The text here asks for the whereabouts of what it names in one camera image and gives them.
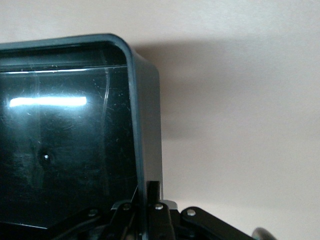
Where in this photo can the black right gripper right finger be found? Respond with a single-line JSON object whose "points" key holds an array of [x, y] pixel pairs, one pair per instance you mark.
{"points": [[160, 222]]}

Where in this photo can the black plastic box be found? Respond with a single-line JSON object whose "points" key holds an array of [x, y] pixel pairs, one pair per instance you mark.
{"points": [[75, 130]]}

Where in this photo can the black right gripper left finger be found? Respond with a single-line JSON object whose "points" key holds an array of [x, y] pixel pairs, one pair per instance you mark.
{"points": [[112, 225]]}

